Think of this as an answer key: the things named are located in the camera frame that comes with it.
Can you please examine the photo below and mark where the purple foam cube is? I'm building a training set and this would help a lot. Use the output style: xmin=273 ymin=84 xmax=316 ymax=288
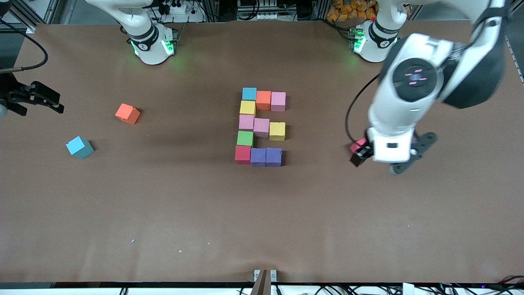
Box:
xmin=250 ymin=147 xmax=267 ymax=167
xmin=266 ymin=147 xmax=283 ymax=167

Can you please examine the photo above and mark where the orange yellow packets pile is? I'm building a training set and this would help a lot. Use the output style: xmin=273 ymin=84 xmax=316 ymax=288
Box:
xmin=327 ymin=0 xmax=377 ymax=22

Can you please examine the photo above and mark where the white power strip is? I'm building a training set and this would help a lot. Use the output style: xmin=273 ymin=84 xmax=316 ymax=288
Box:
xmin=158 ymin=0 xmax=193 ymax=15

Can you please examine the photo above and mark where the white socket strip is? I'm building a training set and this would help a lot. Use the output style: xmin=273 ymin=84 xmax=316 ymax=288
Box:
xmin=237 ymin=0 xmax=287 ymax=21

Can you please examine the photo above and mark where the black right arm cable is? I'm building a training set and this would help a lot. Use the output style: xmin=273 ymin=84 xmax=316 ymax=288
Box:
xmin=0 ymin=20 xmax=49 ymax=73

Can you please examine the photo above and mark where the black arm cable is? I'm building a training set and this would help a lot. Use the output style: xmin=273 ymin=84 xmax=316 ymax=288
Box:
xmin=346 ymin=73 xmax=382 ymax=143
xmin=0 ymin=20 xmax=49 ymax=73

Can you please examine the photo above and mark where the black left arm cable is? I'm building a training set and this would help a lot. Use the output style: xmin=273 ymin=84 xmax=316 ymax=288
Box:
xmin=346 ymin=73 xmax=382 ymax=143

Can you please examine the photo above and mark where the aluminium frame post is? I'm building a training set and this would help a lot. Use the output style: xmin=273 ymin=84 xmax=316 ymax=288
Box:
xmin=0 ymin=0 xmax=37 ymax=34

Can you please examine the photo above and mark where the aluminium table edge rail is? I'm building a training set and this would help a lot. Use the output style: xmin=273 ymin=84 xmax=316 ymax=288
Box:
xmin=508 ymin=39 xmax=524 ymax=84

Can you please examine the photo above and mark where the metal camera stand bracket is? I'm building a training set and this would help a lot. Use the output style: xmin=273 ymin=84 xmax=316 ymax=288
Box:
xmin=253 ymin=269 xmax=278 ymax=295

